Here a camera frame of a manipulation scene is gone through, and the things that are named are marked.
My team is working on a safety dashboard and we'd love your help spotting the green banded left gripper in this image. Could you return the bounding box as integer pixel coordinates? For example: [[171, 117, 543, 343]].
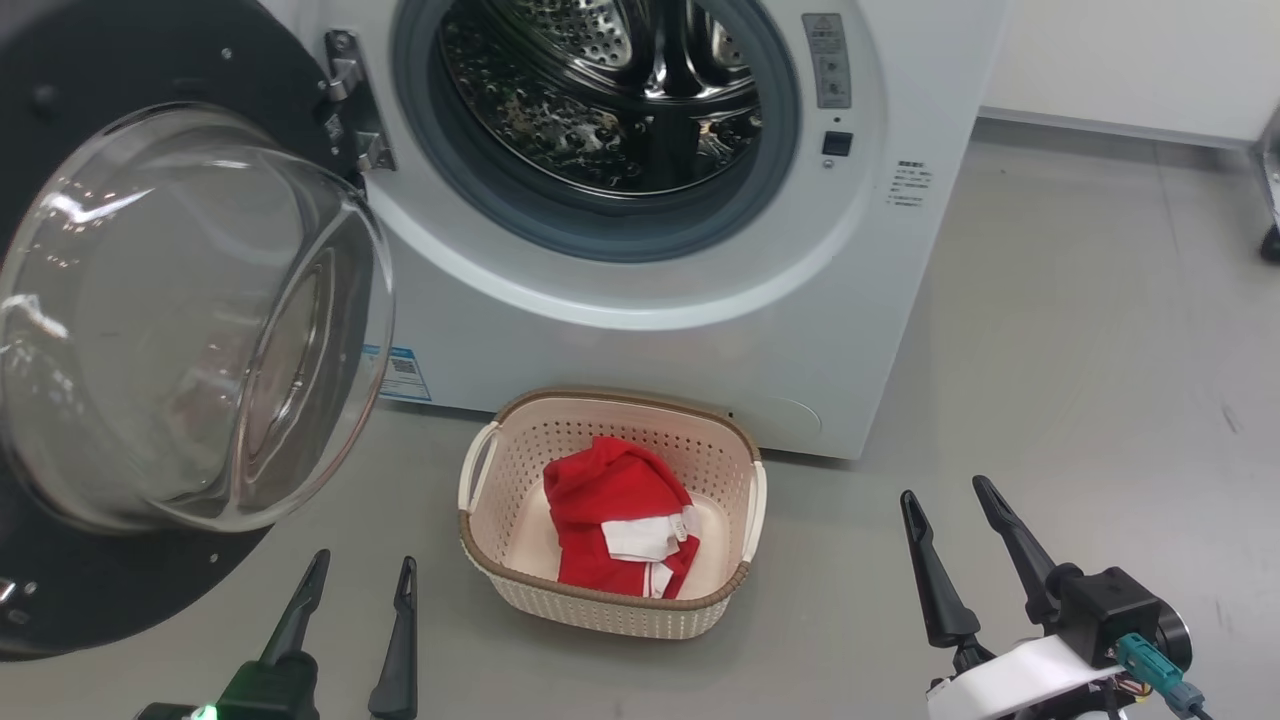
[[134, 548, 420, 720]]

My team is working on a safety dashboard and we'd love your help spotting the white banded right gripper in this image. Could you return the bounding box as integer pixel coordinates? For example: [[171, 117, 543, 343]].
[[899, 475, 1128, 720]]

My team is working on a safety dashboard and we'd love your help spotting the red and white garment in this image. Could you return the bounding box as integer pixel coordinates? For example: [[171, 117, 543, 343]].
[[542, 435, 702, 600]]

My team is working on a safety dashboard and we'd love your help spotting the cream perforated laundry basket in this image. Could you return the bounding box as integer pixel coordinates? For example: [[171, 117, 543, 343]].
[[457, 387, 769, 641]]

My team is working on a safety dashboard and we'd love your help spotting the white washing machine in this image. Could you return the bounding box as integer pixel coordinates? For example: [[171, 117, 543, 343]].
[[255, 0, 1012, 462]]

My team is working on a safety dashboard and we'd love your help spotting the grey rubber door gasket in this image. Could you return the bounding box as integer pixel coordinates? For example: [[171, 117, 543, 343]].
[[391, 0, 804, 264]]

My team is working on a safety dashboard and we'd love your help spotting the metal door hinge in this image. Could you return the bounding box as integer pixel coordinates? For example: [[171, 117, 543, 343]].
[[321, 29, 397, 174]]

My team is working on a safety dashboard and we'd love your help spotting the blue energy label sticker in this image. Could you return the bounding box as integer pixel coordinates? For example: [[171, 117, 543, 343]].
[[361, 344, 434, 404]]

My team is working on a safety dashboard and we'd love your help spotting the grey metal stand leg caster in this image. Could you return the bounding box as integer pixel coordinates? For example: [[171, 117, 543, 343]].
[[1254, 108, 1280, 265]]

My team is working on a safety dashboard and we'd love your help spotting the grey warning sticker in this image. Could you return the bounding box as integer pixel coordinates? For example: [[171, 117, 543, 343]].
[[801, 11, 854, 110]]

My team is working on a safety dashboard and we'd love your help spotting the teal cable connector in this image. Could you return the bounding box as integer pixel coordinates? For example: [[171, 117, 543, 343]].
[[1114, 631, 1207, 717]]

